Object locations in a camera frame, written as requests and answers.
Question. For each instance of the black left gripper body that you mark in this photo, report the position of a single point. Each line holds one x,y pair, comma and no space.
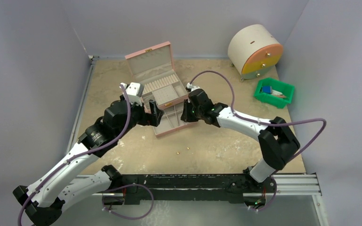
137,115

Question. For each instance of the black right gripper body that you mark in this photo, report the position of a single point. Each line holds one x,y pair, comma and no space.
190,106

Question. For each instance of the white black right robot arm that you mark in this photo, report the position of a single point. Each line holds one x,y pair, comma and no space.
277,143

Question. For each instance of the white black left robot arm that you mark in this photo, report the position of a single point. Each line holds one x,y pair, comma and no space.
45,200

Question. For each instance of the pink jewelry box drawer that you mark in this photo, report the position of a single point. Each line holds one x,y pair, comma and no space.
171,121

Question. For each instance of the pink jewelry box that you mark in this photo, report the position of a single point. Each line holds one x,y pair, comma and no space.
153,67

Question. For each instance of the blue block in bin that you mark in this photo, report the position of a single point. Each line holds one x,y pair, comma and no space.
266,89

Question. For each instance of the white tool in bin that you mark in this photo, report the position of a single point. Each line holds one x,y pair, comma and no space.
278,94

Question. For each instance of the round white drawer cabinet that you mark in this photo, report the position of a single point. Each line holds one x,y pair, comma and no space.
254,51

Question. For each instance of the green plastic bin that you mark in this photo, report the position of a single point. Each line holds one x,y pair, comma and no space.
286,89

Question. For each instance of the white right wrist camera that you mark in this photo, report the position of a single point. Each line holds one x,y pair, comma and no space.
193,89

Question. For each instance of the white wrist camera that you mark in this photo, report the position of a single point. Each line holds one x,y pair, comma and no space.
133,91
193,89

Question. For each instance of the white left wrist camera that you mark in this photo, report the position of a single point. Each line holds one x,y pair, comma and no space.
133,91

